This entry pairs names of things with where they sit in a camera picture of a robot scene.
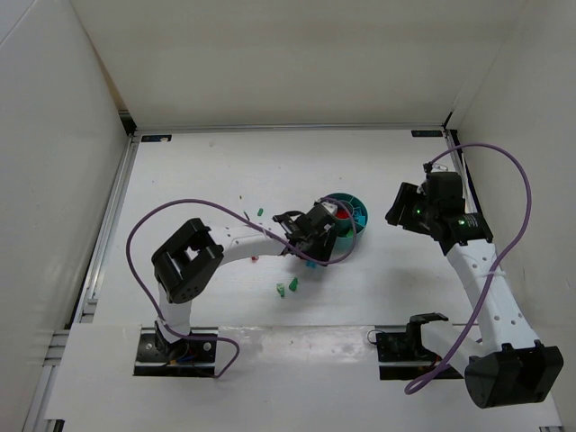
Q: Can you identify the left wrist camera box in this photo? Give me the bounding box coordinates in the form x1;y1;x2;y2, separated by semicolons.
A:
321;202;338;217

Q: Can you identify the green lego slope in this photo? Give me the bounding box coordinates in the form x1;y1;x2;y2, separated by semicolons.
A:
275;283;285;298
289;277;299;293

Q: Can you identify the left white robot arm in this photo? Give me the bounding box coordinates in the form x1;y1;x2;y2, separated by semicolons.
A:
151;202;338;354

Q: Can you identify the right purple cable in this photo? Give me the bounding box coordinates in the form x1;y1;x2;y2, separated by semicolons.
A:
404;142;533;397

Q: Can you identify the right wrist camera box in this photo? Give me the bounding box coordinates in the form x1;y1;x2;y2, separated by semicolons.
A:
423;162;449;174

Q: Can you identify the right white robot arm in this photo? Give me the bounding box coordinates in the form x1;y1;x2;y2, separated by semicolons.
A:
380;172;563;409

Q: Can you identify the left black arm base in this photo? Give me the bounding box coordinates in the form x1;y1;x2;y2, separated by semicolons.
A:
133;328;218;378

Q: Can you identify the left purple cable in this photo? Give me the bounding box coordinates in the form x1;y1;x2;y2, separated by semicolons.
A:
125;197;358;379

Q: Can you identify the long teal lego brick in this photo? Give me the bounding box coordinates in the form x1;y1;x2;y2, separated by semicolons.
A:
353;207;367;226

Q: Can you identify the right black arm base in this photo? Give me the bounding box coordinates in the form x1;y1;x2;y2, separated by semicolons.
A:
366;312;448;382

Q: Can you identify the purple cable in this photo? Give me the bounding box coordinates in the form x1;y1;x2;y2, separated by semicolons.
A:
404;142;533;397
125;197;358;379

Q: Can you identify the big red lego block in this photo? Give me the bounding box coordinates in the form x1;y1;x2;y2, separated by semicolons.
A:
337;209;350;220

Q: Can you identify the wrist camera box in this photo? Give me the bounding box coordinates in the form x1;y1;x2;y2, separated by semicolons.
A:
423;162;449;174
321;202;338;217

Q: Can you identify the teal divided round container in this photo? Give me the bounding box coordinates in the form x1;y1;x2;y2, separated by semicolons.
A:
326;193;369;253

